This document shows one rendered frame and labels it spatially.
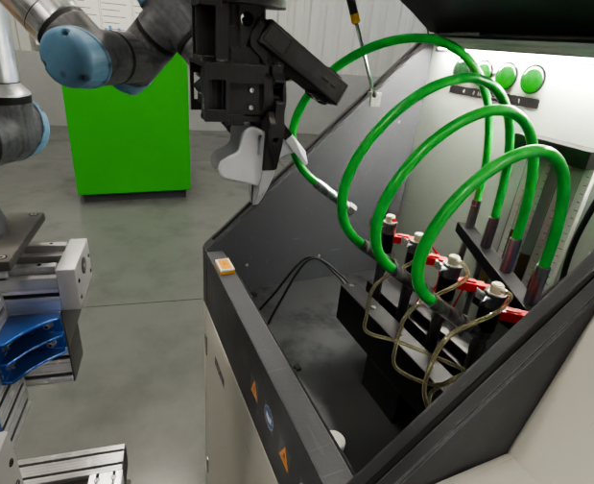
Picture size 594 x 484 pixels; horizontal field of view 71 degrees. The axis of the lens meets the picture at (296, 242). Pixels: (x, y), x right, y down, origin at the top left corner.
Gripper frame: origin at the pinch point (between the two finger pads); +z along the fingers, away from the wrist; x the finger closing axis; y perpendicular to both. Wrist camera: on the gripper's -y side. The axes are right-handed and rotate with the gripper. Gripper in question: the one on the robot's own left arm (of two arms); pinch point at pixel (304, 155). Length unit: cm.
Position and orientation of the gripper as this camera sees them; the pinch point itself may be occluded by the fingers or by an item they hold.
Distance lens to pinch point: 71.4
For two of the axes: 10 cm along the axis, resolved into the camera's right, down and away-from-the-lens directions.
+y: -7.8, 6.1, 1.5
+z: 6.2, 7.7, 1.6
